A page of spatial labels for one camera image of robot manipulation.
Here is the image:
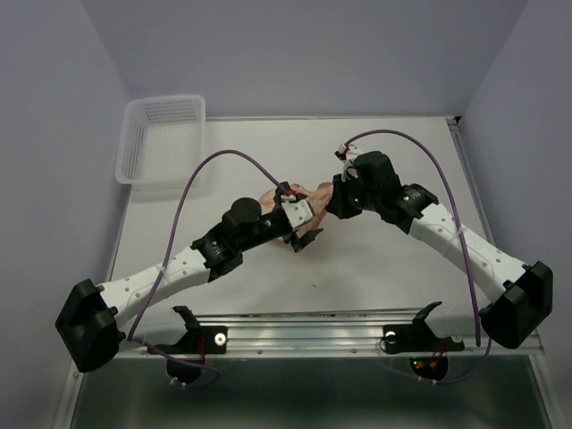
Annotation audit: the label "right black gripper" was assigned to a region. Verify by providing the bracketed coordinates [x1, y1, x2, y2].
[324, 170, 381, 220]

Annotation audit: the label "floral mesh laundry bag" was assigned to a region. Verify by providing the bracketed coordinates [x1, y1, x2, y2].
[258, 182, 333, 239]

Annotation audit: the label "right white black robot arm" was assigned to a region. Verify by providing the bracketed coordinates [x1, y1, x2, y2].
[327, 146, 554, 349]

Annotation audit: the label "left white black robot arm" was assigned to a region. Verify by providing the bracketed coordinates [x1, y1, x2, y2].
[55, 196, 320, 373]

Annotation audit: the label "white perforated plastic basket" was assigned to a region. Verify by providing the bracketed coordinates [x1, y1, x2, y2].
[114, 95, 206, 187]

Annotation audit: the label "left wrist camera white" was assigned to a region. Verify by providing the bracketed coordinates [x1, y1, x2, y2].
[280, 198, 315, 232]

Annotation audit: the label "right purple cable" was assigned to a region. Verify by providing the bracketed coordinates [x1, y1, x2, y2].
[341, 129, 492, 385]

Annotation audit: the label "purple cable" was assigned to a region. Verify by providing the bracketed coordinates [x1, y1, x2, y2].
[127, 149, 296, 389]
[341, 129, 492, 385]

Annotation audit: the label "aluminium mounting rail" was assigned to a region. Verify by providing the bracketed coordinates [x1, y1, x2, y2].
[115, 307, 545, 361]

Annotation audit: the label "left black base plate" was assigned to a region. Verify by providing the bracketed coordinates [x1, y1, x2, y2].
[155, 325, 228, 356]

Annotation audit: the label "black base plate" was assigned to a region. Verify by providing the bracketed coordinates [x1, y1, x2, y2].
[380, 324, 465, 355]
[155, 325, 228, 356]

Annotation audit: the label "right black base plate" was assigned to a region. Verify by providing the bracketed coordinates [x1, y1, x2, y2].
[380, 324, 465, 355]

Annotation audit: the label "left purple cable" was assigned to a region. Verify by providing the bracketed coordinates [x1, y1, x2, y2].
[127, 149, 296, 389]

